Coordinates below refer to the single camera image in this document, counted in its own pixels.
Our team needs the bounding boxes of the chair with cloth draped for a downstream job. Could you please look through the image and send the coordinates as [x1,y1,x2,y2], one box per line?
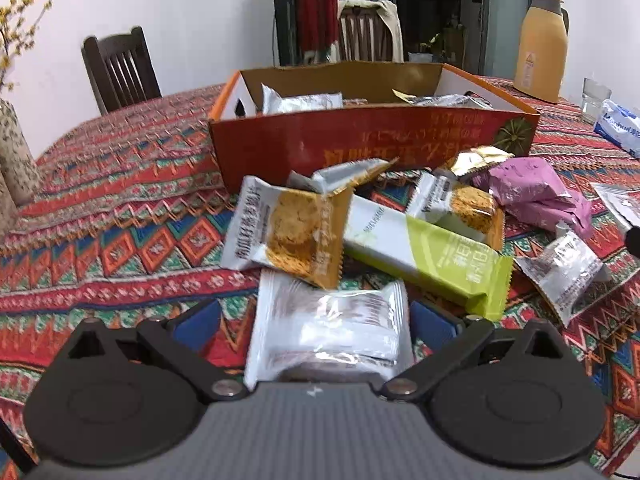
[337,0,405,63]

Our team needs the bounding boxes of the white grey-print snack packet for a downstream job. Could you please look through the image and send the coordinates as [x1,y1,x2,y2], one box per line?
[261,84,344,115]
[244,269,415,386]
[515,232,606,327]

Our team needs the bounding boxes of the white blue tissue pack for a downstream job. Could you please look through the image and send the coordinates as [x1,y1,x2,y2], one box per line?
[595,100,640,158]

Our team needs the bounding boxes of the dark wooden chair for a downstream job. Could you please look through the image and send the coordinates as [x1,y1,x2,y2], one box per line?
[81,26,163,115]

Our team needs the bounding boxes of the dark glass door frame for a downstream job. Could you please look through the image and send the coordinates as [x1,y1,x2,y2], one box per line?
[271,0,548,77]

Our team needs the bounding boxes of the yellow blossom branches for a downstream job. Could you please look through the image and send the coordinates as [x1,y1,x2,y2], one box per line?
[0,0,66,93]

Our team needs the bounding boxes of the purple snack packet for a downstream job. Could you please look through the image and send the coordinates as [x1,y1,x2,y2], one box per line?
[472,157,571,206]
[500,195,593,240]

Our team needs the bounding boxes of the gold foil packet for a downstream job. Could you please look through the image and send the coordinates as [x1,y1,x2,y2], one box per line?
[444,145,516,179]

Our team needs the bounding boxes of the white orange cookie packet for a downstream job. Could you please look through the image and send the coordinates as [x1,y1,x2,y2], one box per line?
[220,176,353,291]
[405,172,506,251]

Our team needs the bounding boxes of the red patterned tablecloth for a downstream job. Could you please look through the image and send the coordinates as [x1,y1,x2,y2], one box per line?
[0,75,640,480]

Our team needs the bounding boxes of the grey orange-trimmed packet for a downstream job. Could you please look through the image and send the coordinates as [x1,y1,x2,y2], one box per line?
[287,157,401,196]

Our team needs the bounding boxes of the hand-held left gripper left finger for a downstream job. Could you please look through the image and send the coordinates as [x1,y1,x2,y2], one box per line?
[62,300,251,403]

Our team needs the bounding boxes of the small clear white packet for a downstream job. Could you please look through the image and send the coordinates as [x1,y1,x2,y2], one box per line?
[592,182,640,231]

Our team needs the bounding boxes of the wooden chair with jacket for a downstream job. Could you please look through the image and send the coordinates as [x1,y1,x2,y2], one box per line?
[339,0,401,63]

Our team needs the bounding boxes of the lime green bar packet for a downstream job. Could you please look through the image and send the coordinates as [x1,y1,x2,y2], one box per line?
[344,195,514,322]

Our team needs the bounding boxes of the silver dark-print packet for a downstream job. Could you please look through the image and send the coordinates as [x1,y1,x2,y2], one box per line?
[392,89,495,110]

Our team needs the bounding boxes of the orange cardboard box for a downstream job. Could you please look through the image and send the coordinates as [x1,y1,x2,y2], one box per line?
[207,60,542,193]

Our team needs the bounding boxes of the small floral vase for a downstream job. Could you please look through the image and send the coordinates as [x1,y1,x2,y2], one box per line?
[0,97,43,206]

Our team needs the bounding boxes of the clear drinking glass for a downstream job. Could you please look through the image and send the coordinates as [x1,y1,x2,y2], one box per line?
[581,77,612,122]

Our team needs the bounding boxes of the red tassel hanging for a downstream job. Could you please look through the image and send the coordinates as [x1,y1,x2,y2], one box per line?
[295,0,340,53]

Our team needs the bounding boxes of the tan thermos jug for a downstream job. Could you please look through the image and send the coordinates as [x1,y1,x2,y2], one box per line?
[513,0,571,104]

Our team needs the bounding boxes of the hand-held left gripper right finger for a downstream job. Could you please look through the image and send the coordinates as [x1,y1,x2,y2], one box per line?
[379,300,571,403]

